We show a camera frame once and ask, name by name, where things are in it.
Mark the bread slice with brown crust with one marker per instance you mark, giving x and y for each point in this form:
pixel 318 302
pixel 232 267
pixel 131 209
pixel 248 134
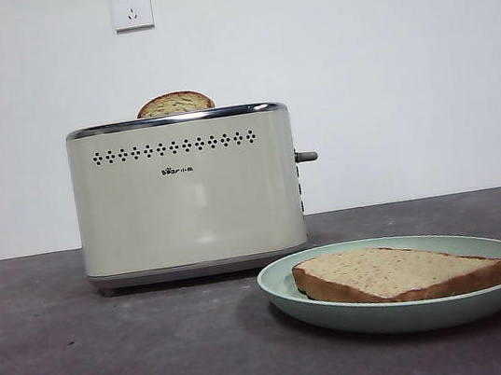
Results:
pixel 385 271
pixel 174 103

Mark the pale green round plate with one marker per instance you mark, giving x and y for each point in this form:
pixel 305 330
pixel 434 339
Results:
pixel 392 317

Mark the cream two-slot toaster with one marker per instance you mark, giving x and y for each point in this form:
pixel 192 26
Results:
pixel 187 206

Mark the white wall socket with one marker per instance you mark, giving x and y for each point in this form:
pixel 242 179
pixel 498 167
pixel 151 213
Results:
pixel 132 8

